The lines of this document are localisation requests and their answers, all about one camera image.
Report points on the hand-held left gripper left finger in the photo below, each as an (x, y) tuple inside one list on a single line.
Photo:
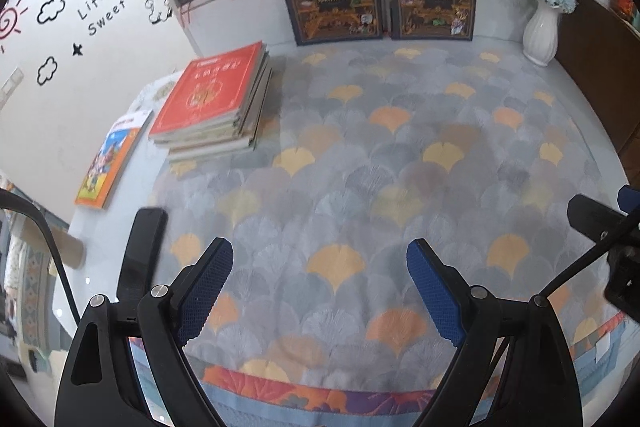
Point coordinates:
[(207, 292)]

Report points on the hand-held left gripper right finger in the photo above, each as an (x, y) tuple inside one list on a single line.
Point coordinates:
[(435, 292)]

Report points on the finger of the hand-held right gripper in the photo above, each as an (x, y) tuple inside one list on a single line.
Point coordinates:
[(631, 201), (595, 217)]

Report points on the stack of books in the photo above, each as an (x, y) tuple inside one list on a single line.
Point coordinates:
[(235, 132)]

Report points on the red book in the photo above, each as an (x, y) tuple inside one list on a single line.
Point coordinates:
[(205, 92)]

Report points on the brown wooden cabinet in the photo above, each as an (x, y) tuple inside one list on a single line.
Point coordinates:
[(600, 57)]

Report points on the ginkgo leaf print tablecloth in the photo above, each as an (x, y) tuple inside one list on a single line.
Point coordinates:
[(375, 157)]

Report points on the orange cartoon cover book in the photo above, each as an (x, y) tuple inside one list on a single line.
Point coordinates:
[(110, 162)]

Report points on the white ribbed vase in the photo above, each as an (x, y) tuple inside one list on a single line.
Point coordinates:
[(541, 34)]

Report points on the cluster of colourful jars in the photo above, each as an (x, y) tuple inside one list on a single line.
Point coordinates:
[(625, 4)]

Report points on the cloud wall decal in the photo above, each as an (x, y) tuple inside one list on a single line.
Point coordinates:
[(52, 8), (47, 71)]

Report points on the black star wall decal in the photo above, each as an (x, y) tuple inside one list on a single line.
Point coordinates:
[(78, 50)]

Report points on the black wall lettering decal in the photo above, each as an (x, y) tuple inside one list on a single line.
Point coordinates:
[(93, 30)]

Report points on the white wall switch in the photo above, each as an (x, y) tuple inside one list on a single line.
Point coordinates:
[(11, 83)]

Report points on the bear wall decal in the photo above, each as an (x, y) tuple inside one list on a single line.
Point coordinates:
[(157, 2)]

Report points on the sun wall decal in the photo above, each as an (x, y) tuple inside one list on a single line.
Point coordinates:
[(7, 23)]

